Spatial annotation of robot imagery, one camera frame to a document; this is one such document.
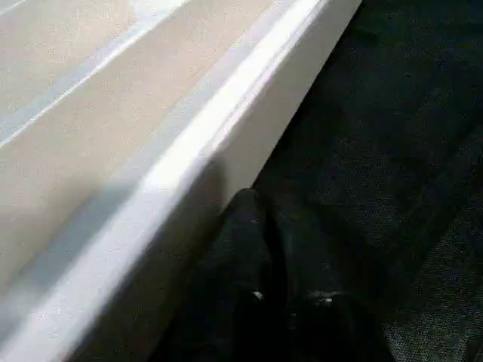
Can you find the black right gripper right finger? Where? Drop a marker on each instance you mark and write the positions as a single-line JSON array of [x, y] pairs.
[[317, 301]]

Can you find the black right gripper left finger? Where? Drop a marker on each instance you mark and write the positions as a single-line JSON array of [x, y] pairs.
[[234, 283]]

